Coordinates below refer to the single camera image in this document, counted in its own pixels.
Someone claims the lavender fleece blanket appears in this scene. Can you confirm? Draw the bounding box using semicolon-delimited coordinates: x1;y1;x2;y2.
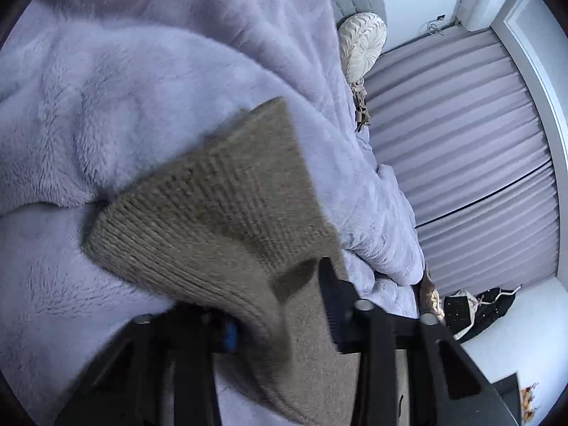
0;0;427;426

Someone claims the lavender pleated curtain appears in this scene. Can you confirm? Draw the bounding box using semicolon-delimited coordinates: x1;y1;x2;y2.
361;27;562;296

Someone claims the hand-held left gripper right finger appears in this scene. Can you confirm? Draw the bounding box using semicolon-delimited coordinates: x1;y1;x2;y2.
317;257;522;426

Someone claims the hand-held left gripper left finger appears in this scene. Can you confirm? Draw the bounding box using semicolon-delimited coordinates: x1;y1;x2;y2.
53;302;242;426

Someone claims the brown knit sweater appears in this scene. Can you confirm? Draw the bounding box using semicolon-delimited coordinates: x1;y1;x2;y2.
84;96;369;426

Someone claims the white door frame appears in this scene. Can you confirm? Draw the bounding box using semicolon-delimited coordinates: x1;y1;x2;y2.
492;0;568;178

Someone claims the black clothing pile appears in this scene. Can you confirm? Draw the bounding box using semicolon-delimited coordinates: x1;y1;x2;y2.
444;288;520;342

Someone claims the white round pleated pillow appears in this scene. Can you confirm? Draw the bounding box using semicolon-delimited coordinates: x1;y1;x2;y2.
338;12;388;84

